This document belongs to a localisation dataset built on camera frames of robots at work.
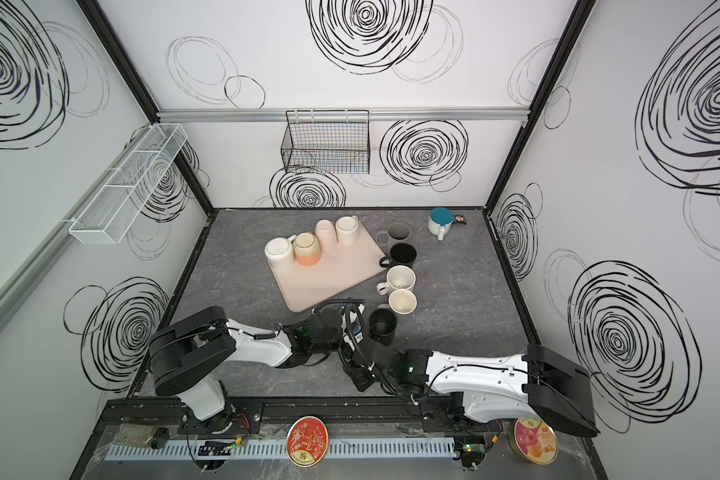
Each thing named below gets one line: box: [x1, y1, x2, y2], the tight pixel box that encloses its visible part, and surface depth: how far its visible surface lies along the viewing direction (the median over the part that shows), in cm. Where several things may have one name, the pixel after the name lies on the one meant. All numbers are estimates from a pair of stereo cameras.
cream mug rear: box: [335, 215, 359, 247], surface depth 108 cm
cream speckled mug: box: [376, 264, 417, 295], surface depth 93 cm
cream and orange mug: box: [293, 232, 322, 267], surface depth 101 cm
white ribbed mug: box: [264, 235, 297, 269], surface depth 101 cm
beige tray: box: [267, 222, 387, 313], surface depth 104 cm
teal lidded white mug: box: [428, 207, 455, 241], surface depth 111 cm
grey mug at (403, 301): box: [388, 288, 418, 315], surface depth 88 cm
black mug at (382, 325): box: [369, 308, 397, 346], surface depth 85 cm
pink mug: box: [315, 219, 336, 252], surface depth 105 cm
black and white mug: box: [379, 242, 418, 268], surface depth 98 cm
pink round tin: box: [507, 418, 559, 465], surface depth 69 cm
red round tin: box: [286, 415, 329, 468], surface depth 69 cm
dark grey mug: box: [376, 223, 411, 249], surface depth 101 cm
